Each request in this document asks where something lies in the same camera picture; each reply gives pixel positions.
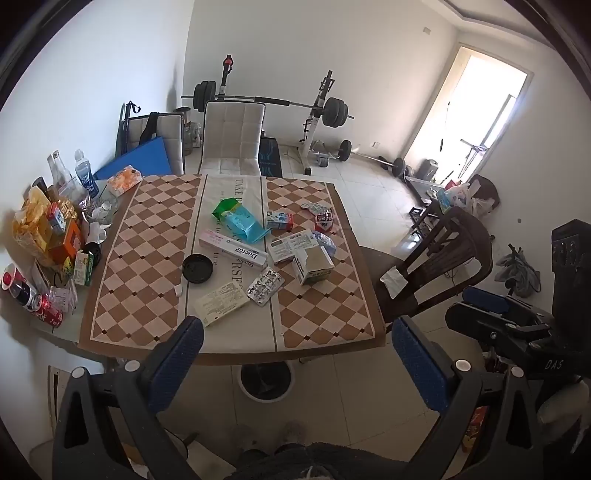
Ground red soda can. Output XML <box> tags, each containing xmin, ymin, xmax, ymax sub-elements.
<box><xmin>28</xmin><ymin>293</ymin><xmax>64</xmax><ymax>328</ymax></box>

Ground orange tissue pack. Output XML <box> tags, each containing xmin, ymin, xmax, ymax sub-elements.
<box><xmin>107</xmin><ymin>165</ymin><xmax>142</xmax><ymax>195</ymax></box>

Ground open white green box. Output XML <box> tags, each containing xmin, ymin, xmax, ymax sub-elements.
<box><xmin>293</xmin><ymin>244</ymin><xmax>335</xmax><ymax>286</ymax></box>

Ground grey cloth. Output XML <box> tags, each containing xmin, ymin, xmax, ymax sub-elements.
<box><xmin>495</xmin><ymin>244</ymin><xmax>541</xmax><ymax>298</ymax></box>

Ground clear plastic wrapped pack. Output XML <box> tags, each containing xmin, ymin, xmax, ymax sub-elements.
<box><xmin>311</xmin><ymin>231</ymin><xmax>336</xmax><ymax>257</ymax></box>

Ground person's right hand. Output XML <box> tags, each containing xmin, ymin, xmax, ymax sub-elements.
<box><xmin>536</xmin><ymin>382</ymin><xmax>591</xmax><ymax>425</ymax></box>

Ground clear glass bottle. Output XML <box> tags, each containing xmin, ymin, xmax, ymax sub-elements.
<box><xmin>46</xmin><ymin>150</ymin><xmax>75</xmax><ymax>195</ymax></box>

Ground blue exercise mat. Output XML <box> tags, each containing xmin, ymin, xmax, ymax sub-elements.
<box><xmin>93</xmin><ymin>135</ymin><xmax>172</xmax><ymax>182</ymax></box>

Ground yellow plastic bag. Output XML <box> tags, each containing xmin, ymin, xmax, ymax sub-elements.
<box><xmin>11</xmin><ymin>187</ymin><xmax>56</xmax><ymax>268</ymax></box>

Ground black barbell on rack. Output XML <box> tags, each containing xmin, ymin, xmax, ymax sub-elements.
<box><xmin>181</xmin><ymin>80</ymin><xmax>355</xmax><ymax>127</ymax></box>

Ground crumpled clear plastic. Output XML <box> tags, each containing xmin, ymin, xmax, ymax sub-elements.
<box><xmin>48</xmin><ymin>286</ymin><xmax>79</xmax><ymax>315</ymax></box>

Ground black plastic cup lid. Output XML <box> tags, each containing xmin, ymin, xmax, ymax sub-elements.
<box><xmin>182</xmin><ymin>253</ymin><xmax>214</xmax><ymax>283</ymax></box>

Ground long white toothpaste box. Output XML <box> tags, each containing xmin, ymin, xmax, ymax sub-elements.
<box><xmin>198</xmin><ymin>229</ymin><xmax>269</xmax><ymax>271</ymax></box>

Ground white tissue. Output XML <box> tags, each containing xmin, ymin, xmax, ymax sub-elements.
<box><xmin>381</xmin><ymin>268</ymin><xmax>407</xmax><ymax>298</ymax></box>

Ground white round bin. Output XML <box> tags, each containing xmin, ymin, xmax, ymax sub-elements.
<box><xmin>239</xmin><ymin>364</ymin><xmax>295</xmax><ymax>402</ymax></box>

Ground red snack bag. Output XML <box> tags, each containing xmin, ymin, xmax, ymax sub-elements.
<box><xmin>462</xmin><ymin>406</ymin><xmax>490</xmax><ymax>455</ymax></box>

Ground clear water jug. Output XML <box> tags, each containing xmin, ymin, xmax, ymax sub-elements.
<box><xmin>182</xmin><ymin>107</ymin><xmax>204</xmax><ymax>155</ymax></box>

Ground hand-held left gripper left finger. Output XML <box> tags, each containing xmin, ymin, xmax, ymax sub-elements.
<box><xmin>52</xmin><ymin>316</ymin><xmax>205</xmax><ymax>480</ymax></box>

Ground cream medicine box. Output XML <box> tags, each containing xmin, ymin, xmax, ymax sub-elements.
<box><xmin>194</xmin><ymin>282</ymin><xmax>245</xmax><ymax>328</ymax></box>

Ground white blue drink carton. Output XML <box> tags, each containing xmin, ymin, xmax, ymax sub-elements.
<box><xmin>46</xmin><ymin>202</ymin><xmax>68</xmax><ymax>234</ymax></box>

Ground clear bottle with blue label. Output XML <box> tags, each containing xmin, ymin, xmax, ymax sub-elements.
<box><xmin>74</xmin><ymin>148</ymin><xmax>100</xmax><ymax>198</ymax></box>

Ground brown checkered tablecloth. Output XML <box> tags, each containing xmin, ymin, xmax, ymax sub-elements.
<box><xmin>78</xmin><ymin>173</ymin><xmax>386</xmax><ymax>355</ymax></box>

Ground white plastic bag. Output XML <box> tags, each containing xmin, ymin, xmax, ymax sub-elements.
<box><xmin>443</xmin><ymin>182</ymin><xmax>472</xmax><ymax>208</ymax></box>

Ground orange box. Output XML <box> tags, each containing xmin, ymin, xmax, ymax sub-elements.
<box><xmin>48</xmin><ymin>219</ymin><xmax>86</xmax><ymax>265</ymax></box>

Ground white grey medicine box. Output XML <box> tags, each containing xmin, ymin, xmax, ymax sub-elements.
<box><xmin>268</xmin><ymin>229</ymin><xmax>315</xmax><ymax>265</ymax></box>

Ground clear plastic wrappers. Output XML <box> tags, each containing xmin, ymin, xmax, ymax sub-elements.
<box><xmin>83</xmin><ymin>185</ymin><xmax>121</xmax><ymax>227</ymax></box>

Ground white folded chair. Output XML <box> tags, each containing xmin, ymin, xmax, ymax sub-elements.
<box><xmin>124</xmin><ymin>112</ymin><xmax>185</xmax><ymax>176</ymax></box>

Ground small blue white milk carton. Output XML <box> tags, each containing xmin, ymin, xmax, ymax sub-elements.
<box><xmin>266</xmin><ymin>210</ymin><xmax>295</xmax><ymax>232</ymax></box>

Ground dark soda bottle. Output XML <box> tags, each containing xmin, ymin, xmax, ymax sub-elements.
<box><xmin>2</xmin><ymin>272</ymin><xmax>40</xmax><ymax>310</ymax></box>

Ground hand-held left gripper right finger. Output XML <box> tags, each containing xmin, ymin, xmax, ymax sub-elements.
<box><xmin>392</xmin><ymin>316</ymin><xmax>548</xmax><ymax>480</ymax></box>

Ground black bag with blue print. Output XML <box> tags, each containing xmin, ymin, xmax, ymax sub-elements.
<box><xmin>259</xmin><ymin>136</ymin><xmax>282</xmax><ymax>177</ymax></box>

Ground black barbell on floor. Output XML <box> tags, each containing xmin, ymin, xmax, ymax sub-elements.
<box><xmin>339</xmin><ymin>141</ymin><xmax>407</xmax><ymax>178</ymax></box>

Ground white padded chair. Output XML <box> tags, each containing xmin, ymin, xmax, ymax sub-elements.
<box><xmin>198</xmin><ymin>100</ymin><xmax>267</xmax><ymax>177</ymax></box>

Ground white weight rack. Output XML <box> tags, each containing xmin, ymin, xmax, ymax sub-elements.
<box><xmin>300</xmin><ymin>70</ymin><xmax>335</xmax><ymax>175</ymax></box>

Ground dark wooden chair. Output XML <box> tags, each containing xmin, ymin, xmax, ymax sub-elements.
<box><xmin>360</xmin><ymin>205</ymin><xmax>494</xmax><ymax>330</ymax></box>

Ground green and blue bag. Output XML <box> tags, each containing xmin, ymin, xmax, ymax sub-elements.
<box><xmin>212</xmin><ymin>197</ymin><xmax>272</xmax><ymax>244</ymax></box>

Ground bright balcony door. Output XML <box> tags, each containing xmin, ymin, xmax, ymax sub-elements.
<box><xmin>404</xmin><ymin>41</ymin><xmax>534</xmax><ymax>181</ymax></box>

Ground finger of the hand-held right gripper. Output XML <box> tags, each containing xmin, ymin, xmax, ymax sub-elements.
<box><xmin>444</xmin><ymin>302</ymin><xmax>555</xmax><ymax>352</ymax></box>
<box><xmin>463</xmin><ymin>285</ymin><xmax>541</xmax><ymax>324</ymax></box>

